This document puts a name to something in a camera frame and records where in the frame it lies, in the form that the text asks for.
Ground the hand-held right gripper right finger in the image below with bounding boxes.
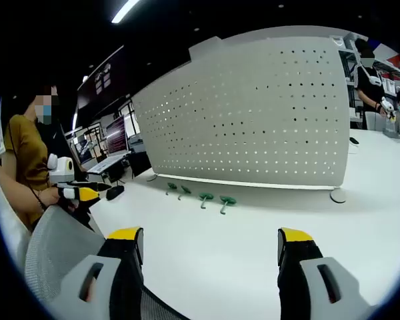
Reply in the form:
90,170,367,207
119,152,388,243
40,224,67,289
277,227,381,320

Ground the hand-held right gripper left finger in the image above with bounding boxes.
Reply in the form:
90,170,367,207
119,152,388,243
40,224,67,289
49,226,147,320

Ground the white perforated mounting plate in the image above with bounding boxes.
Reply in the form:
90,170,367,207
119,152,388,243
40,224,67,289
131,36,351,204

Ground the person's left hand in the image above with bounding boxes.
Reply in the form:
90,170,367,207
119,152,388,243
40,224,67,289
39,188,61,205

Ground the white keyboard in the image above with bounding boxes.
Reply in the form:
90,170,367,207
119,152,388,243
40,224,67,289
86,155,131,175

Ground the light grey mesh chair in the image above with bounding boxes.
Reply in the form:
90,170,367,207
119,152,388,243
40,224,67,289
23,205,187,320

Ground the computer monitor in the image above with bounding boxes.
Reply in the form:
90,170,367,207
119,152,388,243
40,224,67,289
105,115,127,156

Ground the ceiling light strip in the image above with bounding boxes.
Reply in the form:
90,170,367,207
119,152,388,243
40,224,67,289
110,0,141,24

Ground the metal shelf rack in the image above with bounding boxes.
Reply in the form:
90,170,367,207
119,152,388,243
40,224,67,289
338,31,364,121

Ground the black cable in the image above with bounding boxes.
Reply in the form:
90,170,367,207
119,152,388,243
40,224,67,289
28,185,47,211

